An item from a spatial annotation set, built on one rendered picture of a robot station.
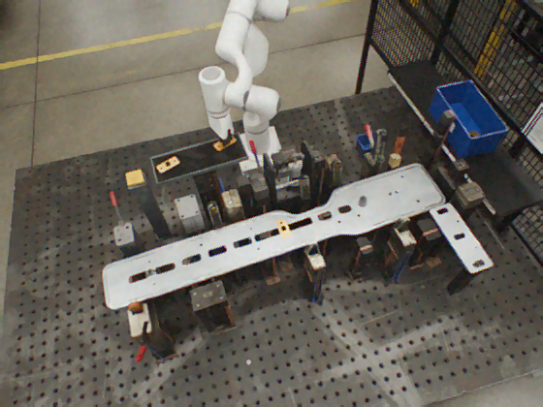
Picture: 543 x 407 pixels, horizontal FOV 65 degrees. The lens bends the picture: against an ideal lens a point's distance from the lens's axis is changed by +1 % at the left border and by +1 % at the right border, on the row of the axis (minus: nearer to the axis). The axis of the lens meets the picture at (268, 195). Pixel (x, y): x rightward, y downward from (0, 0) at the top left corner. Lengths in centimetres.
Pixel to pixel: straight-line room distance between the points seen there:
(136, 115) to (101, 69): 70
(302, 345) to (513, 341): 84
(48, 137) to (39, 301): 188
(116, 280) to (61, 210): 75
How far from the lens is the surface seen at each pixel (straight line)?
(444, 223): 179
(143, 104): 371
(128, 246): 171
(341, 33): 421
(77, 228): 226
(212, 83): 139
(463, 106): 217
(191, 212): 162
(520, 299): 211
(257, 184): 169
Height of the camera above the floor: 247
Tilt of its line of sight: 57 degrees down
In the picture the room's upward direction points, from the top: 4 degrees counter-clockwise
